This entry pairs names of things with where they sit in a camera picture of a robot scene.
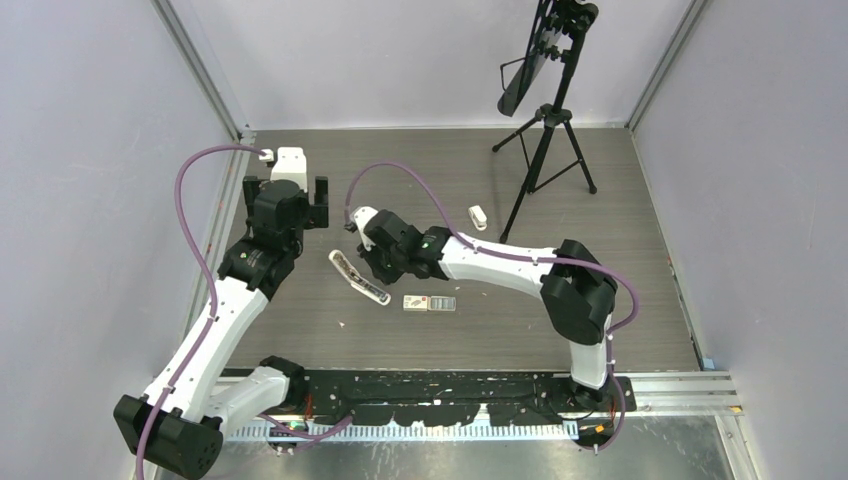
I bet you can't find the aluminium cable duct rail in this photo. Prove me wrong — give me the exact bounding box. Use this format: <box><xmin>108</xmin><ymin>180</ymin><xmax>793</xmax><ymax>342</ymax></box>
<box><xmin>227</xmin><ymin>420</ymin><xmax>579</xmax><ymax>443</ymax></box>

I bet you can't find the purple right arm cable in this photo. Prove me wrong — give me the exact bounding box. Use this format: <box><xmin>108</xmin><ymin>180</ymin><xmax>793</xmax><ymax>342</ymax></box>
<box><xmin>344</xmin><ymin>160</ymin><xmax>641</xmax><ymax>455</ymax></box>

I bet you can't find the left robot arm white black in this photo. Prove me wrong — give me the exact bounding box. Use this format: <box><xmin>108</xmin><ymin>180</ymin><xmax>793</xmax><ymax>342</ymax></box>
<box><xmin>113</xmin><ymin>176</ymin><xmax>329</xmax><ymax>479</ymax></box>

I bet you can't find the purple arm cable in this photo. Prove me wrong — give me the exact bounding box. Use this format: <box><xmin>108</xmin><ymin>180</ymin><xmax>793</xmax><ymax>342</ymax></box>
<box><xmin>134</xmin><ymin>144</ymin><xmax>356</xmax><ymax>480</ymax></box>
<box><xmin>344</xmin><ymin>160</ymin><xmax>641</xmax><ymax>455</ymax></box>

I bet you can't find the black tripod stand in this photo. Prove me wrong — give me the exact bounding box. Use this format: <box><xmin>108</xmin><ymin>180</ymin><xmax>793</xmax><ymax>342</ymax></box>
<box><xmin>492</xmin><ymin>63</ymin><xmax>597</xmax><ymax>243</ymax></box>

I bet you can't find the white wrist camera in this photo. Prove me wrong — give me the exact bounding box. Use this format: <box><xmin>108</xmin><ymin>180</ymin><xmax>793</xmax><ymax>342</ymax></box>
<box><xmin>352</xmin><ymin>206</ymin><xmax>379</xmax><ymax>250</ymax></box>
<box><xmin>270</xmin><ymin>147</ymin><xmax>309</xmax><ymax>192</ymax></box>

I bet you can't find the staple box tray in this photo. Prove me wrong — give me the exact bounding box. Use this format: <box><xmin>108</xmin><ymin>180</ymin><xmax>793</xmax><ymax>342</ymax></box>
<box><xmin>427</xmin><ymin>296</ymin><xmax>457</xmax><ymax>312</ymax></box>

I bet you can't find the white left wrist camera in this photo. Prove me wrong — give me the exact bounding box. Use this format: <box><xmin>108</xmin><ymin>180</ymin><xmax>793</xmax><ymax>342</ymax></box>
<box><xmin>270</xmin><ymin>147</ymin><xmax>309</xmax><ymax>192</ymax></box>

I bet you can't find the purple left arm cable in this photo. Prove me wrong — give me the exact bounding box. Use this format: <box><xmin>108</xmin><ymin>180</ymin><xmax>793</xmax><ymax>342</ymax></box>
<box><xmin>134</xmin><ymin>144</ymin><xmax>356</xmax><ymax>480</ymax></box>

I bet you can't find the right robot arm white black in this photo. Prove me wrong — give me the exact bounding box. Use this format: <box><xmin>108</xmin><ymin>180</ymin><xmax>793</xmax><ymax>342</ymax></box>
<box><xmin>347</xmin><ymin>206</ymin><xmax>618</xmax><ymax>411</ymax></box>

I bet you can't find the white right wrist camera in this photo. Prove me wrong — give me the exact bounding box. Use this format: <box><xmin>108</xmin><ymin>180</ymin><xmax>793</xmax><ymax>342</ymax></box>
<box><xmin>352</xmin><ymin>206</ymin><xmax>379</xmax><ymax>250</ymax></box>

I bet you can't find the white staple remover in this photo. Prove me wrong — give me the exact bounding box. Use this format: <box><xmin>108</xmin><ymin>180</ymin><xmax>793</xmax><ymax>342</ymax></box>
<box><xmin>468</xmin><ymin>205</ymin><xmax>488</xmax><ymax>231</ymax></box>

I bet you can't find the white staple box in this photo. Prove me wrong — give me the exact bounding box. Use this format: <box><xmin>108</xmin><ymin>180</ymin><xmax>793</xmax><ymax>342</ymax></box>
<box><xmin>402</xmin><ymin>295</ymin><xmax>430</xmax><ymax>312</ymax></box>

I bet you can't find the black tablet on tripod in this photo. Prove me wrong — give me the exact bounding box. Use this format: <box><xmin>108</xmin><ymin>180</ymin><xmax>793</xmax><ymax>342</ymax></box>
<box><xmin>497</xmin><ymin>0</ymin><xmax>599</xmax><ymax>117</ymax></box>

